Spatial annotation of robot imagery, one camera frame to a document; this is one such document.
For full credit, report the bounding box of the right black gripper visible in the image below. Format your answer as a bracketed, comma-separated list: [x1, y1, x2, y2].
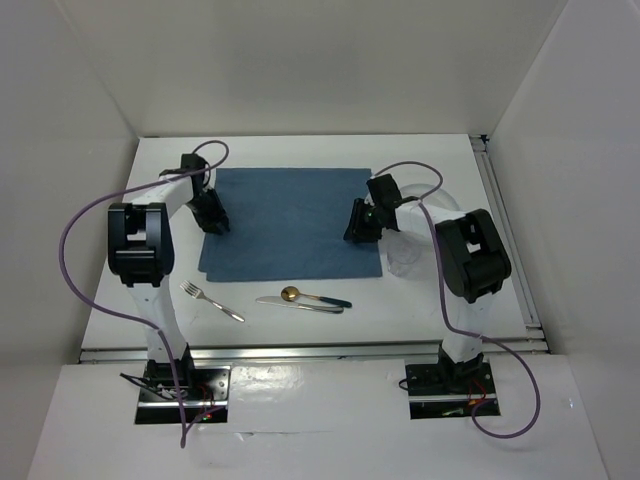
[345, 197, 384, 243]

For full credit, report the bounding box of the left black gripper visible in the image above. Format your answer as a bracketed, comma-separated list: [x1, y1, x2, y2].
[185, 188, 229, 236]

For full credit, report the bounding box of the blue cloth napkin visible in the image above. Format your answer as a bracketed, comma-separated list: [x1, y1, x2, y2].
[198, 168, 382, 283]

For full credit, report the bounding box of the clear glass bowl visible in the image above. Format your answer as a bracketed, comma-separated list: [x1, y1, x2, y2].
[394, 183, 464, 241]

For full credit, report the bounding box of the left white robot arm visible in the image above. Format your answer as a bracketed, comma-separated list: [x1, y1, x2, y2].
[107, 153, 230, 399]

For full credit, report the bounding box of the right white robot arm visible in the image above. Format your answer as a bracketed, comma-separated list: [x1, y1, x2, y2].
[344, 174, 512, 392]

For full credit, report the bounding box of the clear plastic cup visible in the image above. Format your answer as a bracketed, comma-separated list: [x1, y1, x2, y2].
[386, 238, 421, 278]

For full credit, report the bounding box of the silver fork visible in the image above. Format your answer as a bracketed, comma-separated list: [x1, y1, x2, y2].
[180, 281, 245, 323]

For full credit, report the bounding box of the silver table knife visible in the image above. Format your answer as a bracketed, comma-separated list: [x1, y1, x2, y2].
[255, 296, 344, 314]

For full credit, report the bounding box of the gold spoon teal handle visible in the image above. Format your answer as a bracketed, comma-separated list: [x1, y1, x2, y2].
[280, 286, 353, 308]

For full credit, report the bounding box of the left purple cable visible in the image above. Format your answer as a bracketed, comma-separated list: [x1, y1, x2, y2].
[57, 140, 231, 449]

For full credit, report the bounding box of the purple cable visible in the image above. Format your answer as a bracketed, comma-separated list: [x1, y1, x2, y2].
[371, 160, 543, 439]
[57, 140, 231, 449]

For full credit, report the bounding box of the aluminium front rail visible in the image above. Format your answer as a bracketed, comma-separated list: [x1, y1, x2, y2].
[79, 339, 446, 365]

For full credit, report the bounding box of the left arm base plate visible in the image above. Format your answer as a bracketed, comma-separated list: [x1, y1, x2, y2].
[119, 366, 231, 425]

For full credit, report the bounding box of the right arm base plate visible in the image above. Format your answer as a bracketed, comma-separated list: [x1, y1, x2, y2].
[398, 362, 501, 420]

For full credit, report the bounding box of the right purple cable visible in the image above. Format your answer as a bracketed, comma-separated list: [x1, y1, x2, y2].
[371, 160, 543, 439]

